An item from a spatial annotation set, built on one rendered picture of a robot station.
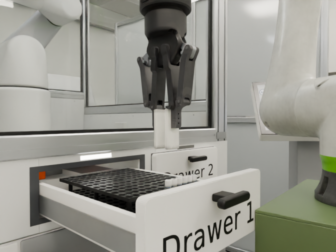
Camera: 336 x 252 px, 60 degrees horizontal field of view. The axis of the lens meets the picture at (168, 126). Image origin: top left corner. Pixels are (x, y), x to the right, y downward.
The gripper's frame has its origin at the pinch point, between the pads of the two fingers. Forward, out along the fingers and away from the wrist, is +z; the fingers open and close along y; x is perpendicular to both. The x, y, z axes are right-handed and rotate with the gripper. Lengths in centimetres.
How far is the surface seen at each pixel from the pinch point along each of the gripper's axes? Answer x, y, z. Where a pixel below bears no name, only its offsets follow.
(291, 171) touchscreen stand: 101, -16, 21
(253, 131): 161, -66, 5
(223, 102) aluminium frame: 51, -21, -9
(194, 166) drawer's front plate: 32.5, -19.4, 12.0
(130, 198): -9.3, 1.2, 10.4
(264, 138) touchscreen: 78, -18, 5
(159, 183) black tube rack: 0.8, -2.7, 10.2
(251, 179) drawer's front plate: 10.1, 11.0, 9.1
